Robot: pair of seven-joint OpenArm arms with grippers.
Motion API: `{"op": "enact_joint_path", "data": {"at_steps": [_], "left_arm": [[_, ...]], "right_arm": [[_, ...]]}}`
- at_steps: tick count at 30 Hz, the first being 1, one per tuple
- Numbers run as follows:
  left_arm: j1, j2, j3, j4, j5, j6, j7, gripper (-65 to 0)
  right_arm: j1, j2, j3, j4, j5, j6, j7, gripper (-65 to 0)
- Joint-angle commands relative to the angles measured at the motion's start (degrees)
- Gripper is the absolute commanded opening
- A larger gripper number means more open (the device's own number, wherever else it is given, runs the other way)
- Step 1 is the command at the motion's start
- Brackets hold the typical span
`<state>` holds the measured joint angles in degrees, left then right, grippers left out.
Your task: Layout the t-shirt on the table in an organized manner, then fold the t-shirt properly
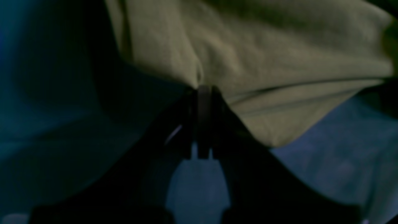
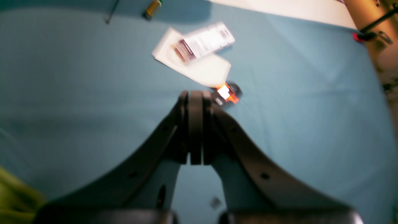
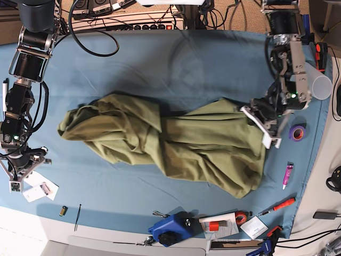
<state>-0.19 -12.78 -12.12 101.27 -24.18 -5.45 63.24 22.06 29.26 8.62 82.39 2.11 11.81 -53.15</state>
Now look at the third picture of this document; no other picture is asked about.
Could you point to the white marker pen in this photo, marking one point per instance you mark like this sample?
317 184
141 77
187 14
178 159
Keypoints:
5 84

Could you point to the white paper card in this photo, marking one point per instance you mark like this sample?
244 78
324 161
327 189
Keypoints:
35 179

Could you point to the black tweezers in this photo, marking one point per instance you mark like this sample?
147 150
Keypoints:
77 217

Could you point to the white rolled paper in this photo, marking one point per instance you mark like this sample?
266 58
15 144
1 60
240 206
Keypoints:
229 217

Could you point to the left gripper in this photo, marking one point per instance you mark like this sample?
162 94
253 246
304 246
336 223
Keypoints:
270 120

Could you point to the blue plastic device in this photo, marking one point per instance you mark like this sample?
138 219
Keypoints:
171 229

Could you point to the translucent plastic cup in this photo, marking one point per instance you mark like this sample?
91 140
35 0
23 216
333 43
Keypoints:
319 84

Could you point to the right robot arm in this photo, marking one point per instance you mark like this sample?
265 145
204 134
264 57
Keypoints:
37 39

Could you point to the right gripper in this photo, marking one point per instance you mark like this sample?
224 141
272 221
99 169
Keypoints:
21 165

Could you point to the purple tape roll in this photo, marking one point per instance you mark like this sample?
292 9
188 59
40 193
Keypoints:
297 132

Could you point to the orange tape roll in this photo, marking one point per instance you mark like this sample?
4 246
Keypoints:
241 217

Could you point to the pink glue tube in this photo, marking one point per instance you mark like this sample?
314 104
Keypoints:
288 171

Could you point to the black power adapter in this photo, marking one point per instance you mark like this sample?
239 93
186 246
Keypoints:
325 215

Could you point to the orange black tool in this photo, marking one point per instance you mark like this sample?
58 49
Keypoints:
321 56

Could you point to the small green battery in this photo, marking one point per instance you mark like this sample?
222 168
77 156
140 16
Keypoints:
63 211

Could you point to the white square booklet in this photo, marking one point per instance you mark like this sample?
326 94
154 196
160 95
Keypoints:
254 227

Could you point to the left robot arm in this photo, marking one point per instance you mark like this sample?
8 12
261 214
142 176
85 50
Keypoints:
285 59

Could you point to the small orange block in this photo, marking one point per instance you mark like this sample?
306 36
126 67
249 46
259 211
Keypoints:
213 226

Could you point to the orange handled screwdriver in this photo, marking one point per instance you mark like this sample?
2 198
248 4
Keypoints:
281 205

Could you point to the olive green t-shirt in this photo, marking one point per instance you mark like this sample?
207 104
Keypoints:
214 143

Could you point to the blue orange clamp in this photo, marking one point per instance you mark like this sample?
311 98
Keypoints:
268 245

